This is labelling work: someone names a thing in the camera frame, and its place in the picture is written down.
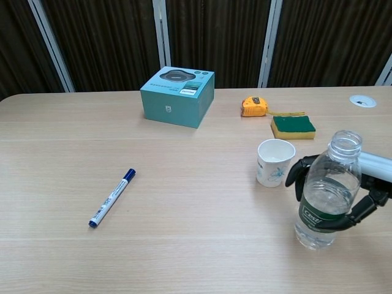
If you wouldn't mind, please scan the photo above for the white partition frame post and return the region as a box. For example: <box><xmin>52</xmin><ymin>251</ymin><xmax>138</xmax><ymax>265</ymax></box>
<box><xmin>152</xmin><ymin>0</ymin><xmax>173</xmax><ymax>70</ymax></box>
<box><xmin>374</xmin><ymin>51</ymin><xmax>392</xmax><ymax>87</ymax></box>
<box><xmin>27</xmin><ymin>0</ymin><xmax>76</xmax><ymax>93</ymax></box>
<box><xmin>257</xmin><ymin>0</ymin><xmax>283</xmax><ymax>89</ymax></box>

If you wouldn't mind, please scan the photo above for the white cable grommet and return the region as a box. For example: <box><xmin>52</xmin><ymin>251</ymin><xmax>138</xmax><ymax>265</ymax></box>
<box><xmin>349</xmin><ymin>94</ymin><xmax>377</xmax><ymax>108</ymax></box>

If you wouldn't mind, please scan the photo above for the white paper cup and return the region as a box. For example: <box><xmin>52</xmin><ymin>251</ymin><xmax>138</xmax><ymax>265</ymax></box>
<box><xmin>256</xmin><ymin>138</ymin><xmax>296</xmax><ymax>188</ymax></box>

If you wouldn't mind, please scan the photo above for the blue white marker pen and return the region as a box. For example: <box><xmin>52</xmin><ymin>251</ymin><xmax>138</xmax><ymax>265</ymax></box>
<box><xmin>88</xmin><ymin>168</ymin><xmax>137</xmax><ymax>228</ymax></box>

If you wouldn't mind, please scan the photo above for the black pleated curtain panel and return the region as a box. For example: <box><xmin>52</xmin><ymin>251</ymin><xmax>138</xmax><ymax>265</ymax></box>
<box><xmin>0</xmin><ymin>0</ymin><xmax>59</xmax><ymax>100</ymax></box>
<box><xmin>267</xmin><ymin>0</ymin><xmax>392</xmax><ymax>89</ymax></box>
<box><xmin>165</xmin><ymin>0</ymin><xmax>273</xmax><ymax>90</ymax></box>
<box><xmin>41</xmin><ymin>0</ymin><xmax>163</xmax><ymax>92</ymax></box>

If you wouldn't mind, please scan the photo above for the yellow tape measure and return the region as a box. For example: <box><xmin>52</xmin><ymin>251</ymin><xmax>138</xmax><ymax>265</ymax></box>
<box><xmin>239</xmin><ymin>96</ymin><xmax>306</xmax><ymax>118</ymax></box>

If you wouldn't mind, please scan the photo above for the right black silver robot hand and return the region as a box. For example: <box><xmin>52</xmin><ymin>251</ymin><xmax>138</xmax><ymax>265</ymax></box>
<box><xmin>284</xmin><ymin>149</ymin><xmax>392</xmax><ymax>235</ymax></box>

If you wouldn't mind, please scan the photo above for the transparent plastic bottle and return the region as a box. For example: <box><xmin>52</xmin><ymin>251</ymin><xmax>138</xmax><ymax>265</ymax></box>
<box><xmin>294</xmin><ymin>130</ymin><xmax>363</xmax><ymax>251</ymax></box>

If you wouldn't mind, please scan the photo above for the green yellow sponge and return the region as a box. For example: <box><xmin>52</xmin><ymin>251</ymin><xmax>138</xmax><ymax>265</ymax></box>
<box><xmin>270</xmin><ymin>115</ymin><xmax>316</xmax><ymax>140</ymax></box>

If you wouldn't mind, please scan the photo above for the teal speaker box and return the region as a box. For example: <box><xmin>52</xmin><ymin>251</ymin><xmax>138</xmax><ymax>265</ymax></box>
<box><xmin>140</xmin><ymin>66</ymin><xmax>215</xmax><ymax>129</ymax></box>

